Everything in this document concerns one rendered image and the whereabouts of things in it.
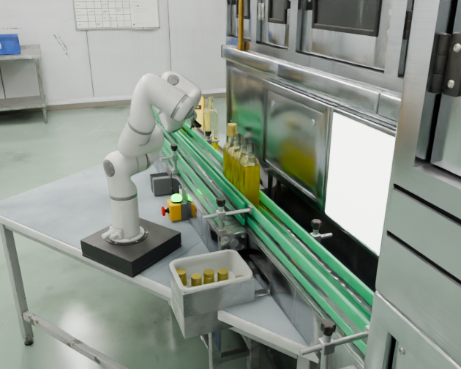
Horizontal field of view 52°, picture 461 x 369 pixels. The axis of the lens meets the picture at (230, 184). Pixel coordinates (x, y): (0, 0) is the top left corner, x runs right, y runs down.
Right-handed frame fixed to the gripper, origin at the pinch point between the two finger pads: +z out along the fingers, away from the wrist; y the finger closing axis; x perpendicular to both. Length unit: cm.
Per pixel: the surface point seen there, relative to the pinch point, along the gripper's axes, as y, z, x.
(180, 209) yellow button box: -20.3, -9.2, 34.1
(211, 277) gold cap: -41, -53, 49
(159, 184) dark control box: -5.3, 13.2, 28.2
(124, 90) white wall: 169, 503, -108
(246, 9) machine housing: 1, -24, -47
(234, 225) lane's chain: -40, -40, 31
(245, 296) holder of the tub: -52, -57, 49
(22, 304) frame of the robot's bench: 20, 39, 109
